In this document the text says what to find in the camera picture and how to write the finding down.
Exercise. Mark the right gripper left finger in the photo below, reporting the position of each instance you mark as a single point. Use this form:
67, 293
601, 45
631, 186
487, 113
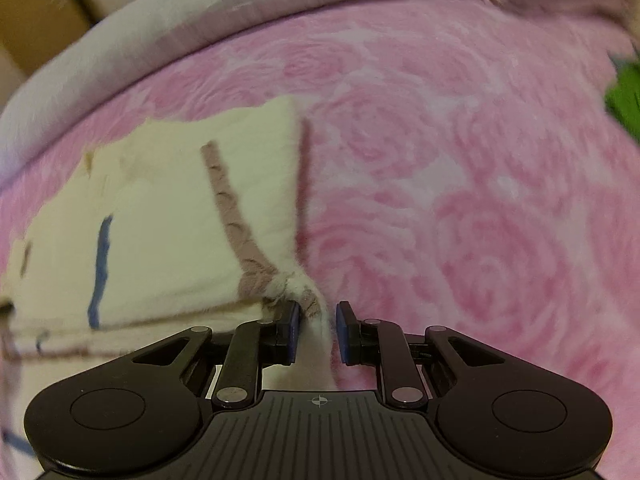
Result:
253, 347

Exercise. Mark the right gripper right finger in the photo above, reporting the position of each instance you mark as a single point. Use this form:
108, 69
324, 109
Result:
383, 346

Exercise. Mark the cream knitted sweater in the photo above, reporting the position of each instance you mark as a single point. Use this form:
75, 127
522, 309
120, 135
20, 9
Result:
176, 224

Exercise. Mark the pink rose bed blanket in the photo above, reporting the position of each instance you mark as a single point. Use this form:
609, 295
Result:
458, 168

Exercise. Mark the grey striped duvet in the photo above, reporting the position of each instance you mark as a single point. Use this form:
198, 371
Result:
133, 42

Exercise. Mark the green knitted sweater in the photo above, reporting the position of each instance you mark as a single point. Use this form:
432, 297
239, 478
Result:
622, 98

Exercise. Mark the brown wooden door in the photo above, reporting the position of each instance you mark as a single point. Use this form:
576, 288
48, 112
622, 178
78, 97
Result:
35, 31

